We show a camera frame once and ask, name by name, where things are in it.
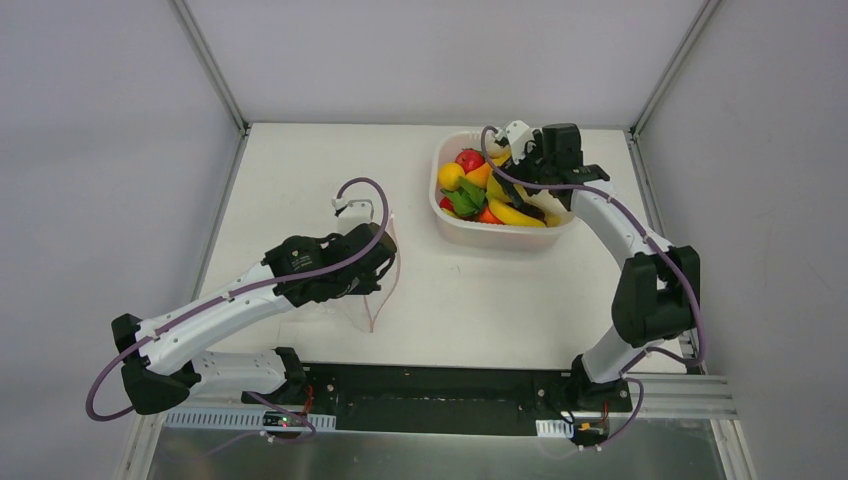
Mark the orange toy mango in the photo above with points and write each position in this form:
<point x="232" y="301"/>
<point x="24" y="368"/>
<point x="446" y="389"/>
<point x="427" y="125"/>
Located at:
<point x="479" y="177"/>

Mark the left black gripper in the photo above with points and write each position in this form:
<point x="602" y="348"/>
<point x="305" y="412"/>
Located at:
<point x="376" y="258"/>

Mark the clear zip top bag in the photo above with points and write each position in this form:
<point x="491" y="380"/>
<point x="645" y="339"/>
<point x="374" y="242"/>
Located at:
<point x="384" y="291"/>

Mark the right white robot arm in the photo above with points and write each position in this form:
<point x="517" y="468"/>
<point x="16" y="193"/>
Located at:
<point x="656" y="297"/>

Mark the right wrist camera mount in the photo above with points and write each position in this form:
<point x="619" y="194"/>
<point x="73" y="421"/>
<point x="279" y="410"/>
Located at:
<point x="515" y="136"/>

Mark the yellow toy lemon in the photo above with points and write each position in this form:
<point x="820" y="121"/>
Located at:
<point x="450" y="176"/>

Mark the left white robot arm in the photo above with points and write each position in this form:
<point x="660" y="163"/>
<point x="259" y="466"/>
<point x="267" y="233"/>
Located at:
<point x="168" y="359"/>

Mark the yellow toy cabbage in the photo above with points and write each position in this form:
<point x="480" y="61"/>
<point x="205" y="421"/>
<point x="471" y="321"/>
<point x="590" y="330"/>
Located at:
<point x="494" y="190"/>

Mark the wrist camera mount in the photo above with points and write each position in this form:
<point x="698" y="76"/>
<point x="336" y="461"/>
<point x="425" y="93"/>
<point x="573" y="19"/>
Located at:
<point x="351" y="213"/>
<point x="515" y="136"/>

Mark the orange toy carrot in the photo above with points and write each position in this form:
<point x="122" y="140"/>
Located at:
<point x="486" y="216"/>

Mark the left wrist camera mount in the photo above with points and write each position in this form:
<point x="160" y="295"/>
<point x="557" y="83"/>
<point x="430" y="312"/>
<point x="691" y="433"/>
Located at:
<point x="351" y="213"/>

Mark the red toy apple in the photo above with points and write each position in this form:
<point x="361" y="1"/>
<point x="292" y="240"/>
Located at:
<point x="469" y="160"/>

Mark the white plastic basket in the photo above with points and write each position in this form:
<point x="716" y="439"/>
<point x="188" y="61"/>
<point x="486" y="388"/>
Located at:
<point x="491" y="236"/>

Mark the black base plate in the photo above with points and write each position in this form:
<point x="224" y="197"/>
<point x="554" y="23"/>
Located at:
<point x="447" y="400"/>

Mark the green toy leaf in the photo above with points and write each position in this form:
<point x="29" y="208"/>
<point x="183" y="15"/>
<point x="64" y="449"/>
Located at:
<point x="468" y="200"/>

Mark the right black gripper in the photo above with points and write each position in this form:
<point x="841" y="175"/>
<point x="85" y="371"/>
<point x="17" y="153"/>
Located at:
<point x="530" y="176"/>

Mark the yellow toy banana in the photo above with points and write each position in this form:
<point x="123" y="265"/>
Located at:
<point x="513" y="217"/>

